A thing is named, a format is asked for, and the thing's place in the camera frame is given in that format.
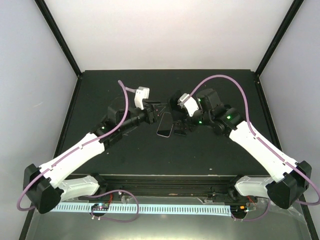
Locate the left black frame post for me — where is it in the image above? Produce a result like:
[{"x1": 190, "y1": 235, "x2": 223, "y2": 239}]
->
[{"x1": 34, "y1": 0, "x2": 82, "y2": 77}]

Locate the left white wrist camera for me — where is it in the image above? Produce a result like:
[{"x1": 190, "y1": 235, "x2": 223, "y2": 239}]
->
[{"x1": 134, "y1": 86, "x2": 150, "y2": 110}]

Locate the small green circuit board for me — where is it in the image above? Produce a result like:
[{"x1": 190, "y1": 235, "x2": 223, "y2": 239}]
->
[{"x1": 91, "y1": 203, "x2": 109, "y2": 211}]

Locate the right small circuit board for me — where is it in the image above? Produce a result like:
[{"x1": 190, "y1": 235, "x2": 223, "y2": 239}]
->
[{"x1": 236, "y1": 204, "x2": 257, "y2": 213}]

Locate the black frame post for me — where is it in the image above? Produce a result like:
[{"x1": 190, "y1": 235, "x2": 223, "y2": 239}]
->
[
  {"x1": 34, "y1": 0, "x2": 82, "y2": 77},
  {"x1": 255, "y1": 0, "x2": 304, "y2": 77}
]

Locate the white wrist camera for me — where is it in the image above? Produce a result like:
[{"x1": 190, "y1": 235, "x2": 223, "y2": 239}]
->
[
  {"x1": 178, "y1": 93, "x2": 199, "y2": 117},
  {"x1": 134, "y1": 86, "x2": 150, "y2": 110}
]

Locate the white slotted cable duct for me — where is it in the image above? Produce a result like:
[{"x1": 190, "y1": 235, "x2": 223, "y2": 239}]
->
[{"x1": 52, "y1": 202, "x2": 231, "y2": 217}]

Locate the right black frame post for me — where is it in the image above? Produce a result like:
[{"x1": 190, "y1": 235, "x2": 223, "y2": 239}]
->
[{"x1": 255, "y1": 0, "x2": 304, "y2": 77}]

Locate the purple cable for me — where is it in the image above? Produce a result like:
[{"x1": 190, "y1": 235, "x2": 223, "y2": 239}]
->
[
  {"x1": 16, "y1": 79, "x2": 141, "y2": 223},
  {"x1": 184, "y1": 74, "x2": 320, "y2": 223}
]

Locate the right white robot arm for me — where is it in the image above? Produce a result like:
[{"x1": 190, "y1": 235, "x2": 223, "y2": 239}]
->
[{"x1": 178, "y1": 88, "x2": 312, "y2": 210}]

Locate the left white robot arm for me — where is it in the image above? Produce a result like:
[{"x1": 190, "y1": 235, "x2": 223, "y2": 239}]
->
[{"x1": 22, "y1": 100, "x2": 163, "y2": 214}]

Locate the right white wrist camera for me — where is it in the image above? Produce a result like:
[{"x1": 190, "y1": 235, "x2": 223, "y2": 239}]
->
[{"x1": 178, "y1": 93, "x2": 199, "y2": 117}]

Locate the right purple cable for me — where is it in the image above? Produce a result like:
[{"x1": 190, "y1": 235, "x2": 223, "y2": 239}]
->
[{"x1": 184, "y1": 74, "x2": 320, "y2": 223}]

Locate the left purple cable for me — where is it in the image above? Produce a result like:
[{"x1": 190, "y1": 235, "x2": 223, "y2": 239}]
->
[{"x1": 16, "y1": 79, "x2": 141, "y2": 223}]

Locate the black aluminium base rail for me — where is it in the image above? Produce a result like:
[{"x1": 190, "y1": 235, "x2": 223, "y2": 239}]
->
[{"x1": 47, "y1": 174, "x2": 298, "y2": 201}]

